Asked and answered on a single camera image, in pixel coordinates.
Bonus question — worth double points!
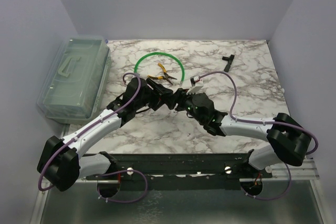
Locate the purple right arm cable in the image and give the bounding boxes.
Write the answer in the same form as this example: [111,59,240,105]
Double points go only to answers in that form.
[198,71,320,200]

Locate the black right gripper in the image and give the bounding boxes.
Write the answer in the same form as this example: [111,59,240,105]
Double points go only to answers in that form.
[163,88,205,124]

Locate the black padlock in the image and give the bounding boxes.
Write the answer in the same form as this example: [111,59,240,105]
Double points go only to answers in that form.
[163,94,178,110]

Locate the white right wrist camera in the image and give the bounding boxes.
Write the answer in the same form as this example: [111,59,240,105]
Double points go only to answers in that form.
[187,76,204,95]

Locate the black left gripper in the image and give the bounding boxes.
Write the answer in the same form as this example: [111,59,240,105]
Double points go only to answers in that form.
[135,79,173,111]

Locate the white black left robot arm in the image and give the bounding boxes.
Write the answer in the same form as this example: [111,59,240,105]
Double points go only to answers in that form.
[37,77,173,191]

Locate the black T-shaped tool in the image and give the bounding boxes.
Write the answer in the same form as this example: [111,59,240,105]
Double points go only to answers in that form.
[222,55,235,72]

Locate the clear plastic storage box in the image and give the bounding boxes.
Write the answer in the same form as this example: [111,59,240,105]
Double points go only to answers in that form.
[37,35,111,124]

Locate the yellow handled pliers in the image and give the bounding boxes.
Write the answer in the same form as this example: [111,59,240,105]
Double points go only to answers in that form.
[147,63,176,85]

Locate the green cable lock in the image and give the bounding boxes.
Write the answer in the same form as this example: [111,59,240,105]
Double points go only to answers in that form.
[134,51,185,86]

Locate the aluminium rail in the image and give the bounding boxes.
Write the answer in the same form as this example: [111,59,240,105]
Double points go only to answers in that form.
[79,159,319,184]

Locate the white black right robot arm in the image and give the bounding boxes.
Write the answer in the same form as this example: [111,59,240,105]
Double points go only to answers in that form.
[173,89,311,178]

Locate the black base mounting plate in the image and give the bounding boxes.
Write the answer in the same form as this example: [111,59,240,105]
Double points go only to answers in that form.
[99,152,274,192]

